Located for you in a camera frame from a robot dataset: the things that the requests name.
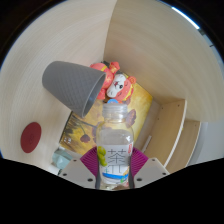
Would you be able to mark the clear plastic drink bottle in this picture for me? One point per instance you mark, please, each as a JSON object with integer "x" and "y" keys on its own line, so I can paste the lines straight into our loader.
{"x": 114, "y": 140}

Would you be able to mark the flat round red coaster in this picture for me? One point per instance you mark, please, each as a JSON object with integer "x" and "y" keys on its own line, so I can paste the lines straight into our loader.
{"x": 30, "y": 137}

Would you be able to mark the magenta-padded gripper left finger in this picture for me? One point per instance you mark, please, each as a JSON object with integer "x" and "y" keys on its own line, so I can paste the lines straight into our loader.
{"x": 76, "y": 170}

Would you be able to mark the red plush mascot toy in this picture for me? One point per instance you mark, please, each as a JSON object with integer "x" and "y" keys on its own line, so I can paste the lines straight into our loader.
{"x": 118, "y": 85}

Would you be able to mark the grey mug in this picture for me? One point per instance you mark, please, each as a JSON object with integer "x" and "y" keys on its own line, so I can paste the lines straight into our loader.
{"x": 70, "y": 83}

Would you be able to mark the pale teal vase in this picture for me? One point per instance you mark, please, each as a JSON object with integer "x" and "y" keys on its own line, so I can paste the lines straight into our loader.
{"x": 61, "y": 159}

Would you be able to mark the yellow poppy flower painting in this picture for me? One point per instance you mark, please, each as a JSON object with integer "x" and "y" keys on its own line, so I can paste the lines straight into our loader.
{"x": 81, "y": 130}

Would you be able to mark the light wooden shelf unit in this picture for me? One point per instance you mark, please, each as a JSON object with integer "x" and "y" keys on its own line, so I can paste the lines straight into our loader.
{"x": 173, "y": 133}

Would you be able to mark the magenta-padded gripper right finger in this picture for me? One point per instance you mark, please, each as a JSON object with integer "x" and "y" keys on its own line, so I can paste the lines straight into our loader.
{"x": 151, "y": 170}

